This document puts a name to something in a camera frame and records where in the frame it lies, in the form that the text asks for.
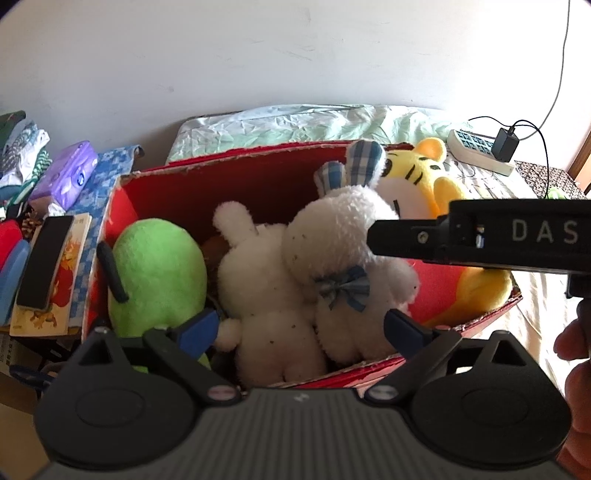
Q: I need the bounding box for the yellow tiger plush toy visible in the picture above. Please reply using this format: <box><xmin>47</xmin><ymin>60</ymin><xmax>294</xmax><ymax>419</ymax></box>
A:
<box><xmin>375</xmin><ymin>136</ymin><xmax>515</xmax><ymax>328</ymax></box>

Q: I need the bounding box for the green bean plush toy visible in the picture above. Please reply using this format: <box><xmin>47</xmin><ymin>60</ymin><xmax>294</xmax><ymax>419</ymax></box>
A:
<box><xmin>96</xmin><ymin>217</ymin><xmax>213</xmax><ymax>370</ymax></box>

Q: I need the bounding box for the white rabbit plush toy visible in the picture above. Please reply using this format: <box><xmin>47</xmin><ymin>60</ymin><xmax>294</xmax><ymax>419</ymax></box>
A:
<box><xmin>213</xmin><ymin>201</ymin><xmax>325</xmax><ymax>387</ymax></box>

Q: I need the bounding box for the white bunny plush blue bow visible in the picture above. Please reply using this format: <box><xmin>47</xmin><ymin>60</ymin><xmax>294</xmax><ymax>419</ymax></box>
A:
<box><xmin>283</xmin><ymin>140</ymin><xmax>420</xmax><ymax>364</ymax></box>

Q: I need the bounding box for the person's right hand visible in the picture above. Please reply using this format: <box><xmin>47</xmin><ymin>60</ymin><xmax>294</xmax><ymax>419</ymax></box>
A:
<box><xmin>554</xmin><ymin>299</ymin><xmax>591</xmax><ymax>479</ymax></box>

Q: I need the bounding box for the small green frog plush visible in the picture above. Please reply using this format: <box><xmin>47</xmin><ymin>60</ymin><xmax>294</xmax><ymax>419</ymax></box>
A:
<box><xmin>546</xmin><ymin>188</ymin><xmax>569</xmax><ymax>200</ymax></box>

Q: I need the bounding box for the brown patterned mattress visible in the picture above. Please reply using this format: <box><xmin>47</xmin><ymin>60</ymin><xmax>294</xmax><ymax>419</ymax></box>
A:
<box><xmin>515</xmin><ymin>161</ymin><xmax>586</xmax><ymax>200</ymax></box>

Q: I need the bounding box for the cartoon bear bed sheet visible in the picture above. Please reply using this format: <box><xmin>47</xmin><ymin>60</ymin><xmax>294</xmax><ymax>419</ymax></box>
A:
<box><xmin>166</xmin><ymin>105</ymin><xmax>576</xmax><ymax>388</ymax></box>

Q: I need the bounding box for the white power strip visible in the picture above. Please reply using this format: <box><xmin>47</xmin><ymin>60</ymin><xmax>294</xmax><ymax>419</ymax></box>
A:
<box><xmin>447</xmin><ymin>130</ymin><xmax>515</xmax><ymax>176</ymax></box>

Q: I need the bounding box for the black charger plug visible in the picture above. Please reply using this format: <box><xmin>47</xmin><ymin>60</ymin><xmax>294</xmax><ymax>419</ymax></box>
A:
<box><xmin>491</xmin><ymin>126</ymin><xmax>520</xmax><ymax>163</ymax></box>

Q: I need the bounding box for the cartoon picture book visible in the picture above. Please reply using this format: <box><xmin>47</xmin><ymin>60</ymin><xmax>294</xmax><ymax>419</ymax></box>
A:
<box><xmin>10</xmin><ymin>213</ymin><xmax>91</xmax><ymax>337</ymax></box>

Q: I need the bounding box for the black glasses case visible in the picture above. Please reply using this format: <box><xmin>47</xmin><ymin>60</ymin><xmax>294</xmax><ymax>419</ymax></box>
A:
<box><xmin>16</xmin><ymin>215</ymin><xmax>73</xmax><ymax>311</ymax></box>

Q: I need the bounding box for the red cardboard box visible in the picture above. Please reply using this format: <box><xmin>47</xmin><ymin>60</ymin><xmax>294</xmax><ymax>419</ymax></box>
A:
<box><xmin>82</xmin><ymin>141</ymin><xmax>523</xmax><ymax>389</ymax></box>

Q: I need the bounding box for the blue checkered cloth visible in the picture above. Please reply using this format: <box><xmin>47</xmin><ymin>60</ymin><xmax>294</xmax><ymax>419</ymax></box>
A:
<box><xmin>67</xmin><ymin>145</ymin><xmax>143</xmax><ymax>327</ymax></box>

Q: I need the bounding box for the purple tissue pack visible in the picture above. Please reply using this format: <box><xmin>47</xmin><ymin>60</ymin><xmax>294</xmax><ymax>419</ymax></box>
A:
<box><xmin>28</xmin><ymin>140</ymin><xmax>98</xmax><ymax>214</ymax></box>

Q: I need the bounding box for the pile of folded clothes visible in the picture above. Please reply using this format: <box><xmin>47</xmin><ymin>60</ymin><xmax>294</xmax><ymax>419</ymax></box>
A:
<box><xmin>1</xmin><ymin>110</ymin><xmax>52</xmax><ymax>219</ymax></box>

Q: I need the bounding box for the wooden window frame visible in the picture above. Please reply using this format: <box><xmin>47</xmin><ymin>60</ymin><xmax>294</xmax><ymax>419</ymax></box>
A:
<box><xmin>567</xmin><ymin>132</ymin><xmax>591</xmax><ymax>194</ymax></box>

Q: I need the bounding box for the black charger cable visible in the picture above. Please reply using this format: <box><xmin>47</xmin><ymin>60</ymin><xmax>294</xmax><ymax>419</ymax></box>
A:
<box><xmin>468</xmin><ymin>115</ymin><xmax>552</xmax><ymax>200</ymax></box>

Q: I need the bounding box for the white power cord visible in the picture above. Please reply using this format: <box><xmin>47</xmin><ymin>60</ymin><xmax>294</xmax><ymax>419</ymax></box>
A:
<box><xmin>519</xmin><ymin>0</ymin><xmax>574</xmax><ymax>139</ymax></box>

